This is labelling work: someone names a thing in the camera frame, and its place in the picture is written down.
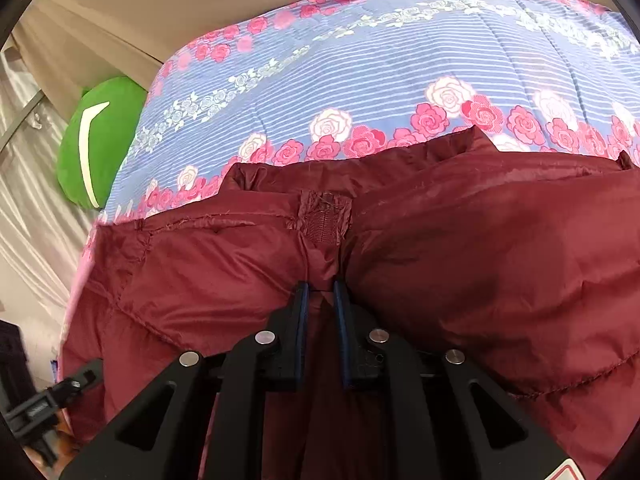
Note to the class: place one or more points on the white satin curtain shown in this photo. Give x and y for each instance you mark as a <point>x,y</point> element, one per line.
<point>45,240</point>

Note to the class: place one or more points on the green plush pillow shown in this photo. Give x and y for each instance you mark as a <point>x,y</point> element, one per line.
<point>105,145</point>

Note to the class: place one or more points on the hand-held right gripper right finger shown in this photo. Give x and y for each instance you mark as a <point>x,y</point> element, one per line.
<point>345,340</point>

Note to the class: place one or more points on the pink floral blanket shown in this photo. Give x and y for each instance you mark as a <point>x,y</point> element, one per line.
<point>350,70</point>

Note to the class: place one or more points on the grey metal rail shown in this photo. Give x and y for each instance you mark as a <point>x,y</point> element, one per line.
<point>20,122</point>

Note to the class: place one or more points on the maroon down jacket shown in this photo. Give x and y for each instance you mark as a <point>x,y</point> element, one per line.
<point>450,260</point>

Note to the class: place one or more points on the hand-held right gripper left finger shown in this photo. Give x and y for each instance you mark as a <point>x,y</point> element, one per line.
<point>295,340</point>

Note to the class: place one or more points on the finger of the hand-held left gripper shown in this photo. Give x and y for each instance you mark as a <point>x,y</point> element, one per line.
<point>75,379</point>

